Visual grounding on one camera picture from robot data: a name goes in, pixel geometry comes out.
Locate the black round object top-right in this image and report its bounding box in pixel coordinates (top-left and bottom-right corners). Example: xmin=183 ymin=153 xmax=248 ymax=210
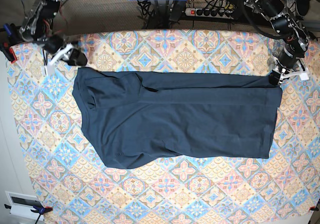
xmin=295 ymin=0 xmax=311 ymax=16

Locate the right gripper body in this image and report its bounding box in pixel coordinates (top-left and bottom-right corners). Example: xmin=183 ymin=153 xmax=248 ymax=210
xmin=41 ymin=35 xmax=80 ymax=65

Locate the white wall vent panel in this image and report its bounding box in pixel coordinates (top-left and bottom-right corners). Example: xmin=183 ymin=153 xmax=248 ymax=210
xmin=5 ymin=191 xmax=42 ymax=221

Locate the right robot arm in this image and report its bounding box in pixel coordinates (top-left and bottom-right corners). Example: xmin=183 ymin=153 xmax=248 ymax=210
xmin=19 ymin=0 xmax=88 ymax=66

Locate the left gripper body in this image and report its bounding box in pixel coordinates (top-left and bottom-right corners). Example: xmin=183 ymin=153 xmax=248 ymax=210
xmin=271 ymin=46 xmax=309 ymax=78

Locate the blue orange clamp bottom-left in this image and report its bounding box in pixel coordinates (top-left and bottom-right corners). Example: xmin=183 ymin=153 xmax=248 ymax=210
xmin=4 ymin=204 xmax=53 ymax=224

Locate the white power strip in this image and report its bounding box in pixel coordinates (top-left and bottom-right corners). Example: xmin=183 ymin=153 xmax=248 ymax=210
xmin=184 ymin=8 xmax=232 ymax=19

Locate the orange clamp bottom-right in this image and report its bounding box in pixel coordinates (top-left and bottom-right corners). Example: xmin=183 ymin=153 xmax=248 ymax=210
xmin=309 ymin=207 xmax=319 ymax=212

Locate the blue orange clamp top-left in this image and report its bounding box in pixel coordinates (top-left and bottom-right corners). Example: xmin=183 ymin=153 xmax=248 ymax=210
xmin=0 ymin=23 xmax=17 ymax=63

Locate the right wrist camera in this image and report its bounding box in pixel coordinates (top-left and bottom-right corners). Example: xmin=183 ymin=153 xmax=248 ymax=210
xmin=44 ymin=65 xmax=55 ymax=76

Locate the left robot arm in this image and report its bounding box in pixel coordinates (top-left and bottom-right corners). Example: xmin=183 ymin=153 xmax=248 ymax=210
xmin=237 ymin=0 xmax=310 ymax=85

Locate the dark navy t-shirt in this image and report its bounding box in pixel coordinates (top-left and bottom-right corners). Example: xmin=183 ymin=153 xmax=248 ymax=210
xmin=72 ymin=67 xmax=283 ymax=169

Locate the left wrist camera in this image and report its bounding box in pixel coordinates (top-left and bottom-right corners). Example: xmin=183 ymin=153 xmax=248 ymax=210
xmin=299 ymin=72 xmax=310 ymax=81

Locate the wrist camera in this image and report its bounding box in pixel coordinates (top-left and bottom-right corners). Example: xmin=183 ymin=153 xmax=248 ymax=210
xmin=299 ymin=72 xmax=310 ymax=81
xmin=44 ymin=65 xmax=55 ymax=76

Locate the patterned colourful tablecloth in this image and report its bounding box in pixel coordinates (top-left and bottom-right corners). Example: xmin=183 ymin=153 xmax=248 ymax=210
xmin=6 ymin=30 xmax=320 ymax=224

